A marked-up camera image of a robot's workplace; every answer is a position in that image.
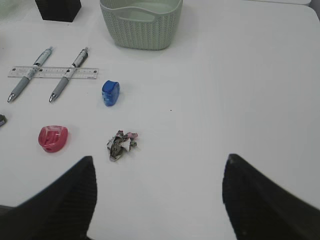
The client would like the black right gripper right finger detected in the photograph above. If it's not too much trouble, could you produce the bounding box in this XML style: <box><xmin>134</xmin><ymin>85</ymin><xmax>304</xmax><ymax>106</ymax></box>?
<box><xmin>222</xmin><ymin>153</ymin><xmax>320</xmax><ymax>240</ymax></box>

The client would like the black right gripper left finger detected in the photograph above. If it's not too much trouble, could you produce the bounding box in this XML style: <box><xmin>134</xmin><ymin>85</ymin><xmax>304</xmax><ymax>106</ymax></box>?
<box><xmin>0</xmin><ymin>156</ymin><xmax>97</xmax><ymax>240</ymax></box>

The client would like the red pencil sharpener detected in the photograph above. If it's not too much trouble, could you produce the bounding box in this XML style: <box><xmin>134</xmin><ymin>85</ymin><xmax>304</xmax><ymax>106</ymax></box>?
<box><xmin>38</xmin><ymin>125</ymin><xmax>68</xmax><ymax>153</ymax></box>

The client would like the blue pencil sharpener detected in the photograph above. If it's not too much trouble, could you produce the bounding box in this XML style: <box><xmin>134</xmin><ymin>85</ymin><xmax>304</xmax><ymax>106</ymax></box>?
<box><xmin>101</xmin><ymin>80</ymin><xmax>120</xmax><ymax>107</ymax></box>

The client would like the grey black click pen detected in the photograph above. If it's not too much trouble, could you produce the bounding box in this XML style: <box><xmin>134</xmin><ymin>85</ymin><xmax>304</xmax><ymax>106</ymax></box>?
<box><xmin>49</xmin><ymin>47</ymin><xmax>88</xmax><ymax>103</ymax></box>

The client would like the blue grey click pen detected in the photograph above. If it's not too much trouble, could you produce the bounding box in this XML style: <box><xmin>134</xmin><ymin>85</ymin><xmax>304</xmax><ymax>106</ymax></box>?
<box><xmin>7</xmin><ymin>46</ymin><xmax>53</xmax><ymax>103</ymax></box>

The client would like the black mesh pen holder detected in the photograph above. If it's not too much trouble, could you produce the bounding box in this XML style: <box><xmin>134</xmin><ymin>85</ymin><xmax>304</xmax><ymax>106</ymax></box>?
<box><xmin>35</xmin><ymin>0</ymin><xmax>82</xmax><ymax>23</ymax></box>

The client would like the light green woven basket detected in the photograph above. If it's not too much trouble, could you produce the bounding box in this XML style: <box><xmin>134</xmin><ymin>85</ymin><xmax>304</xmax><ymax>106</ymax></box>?
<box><xmin>99</xmin><ymin>0</ymin><xmax>183</xmax><ymax>51</ymax></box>

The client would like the clear plastic ruler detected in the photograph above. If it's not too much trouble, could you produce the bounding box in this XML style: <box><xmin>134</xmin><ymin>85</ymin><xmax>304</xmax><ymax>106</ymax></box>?
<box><xmin>8</xmin><ymin>66</ymin><xmax>99</xmax><ymax>79</ymax></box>

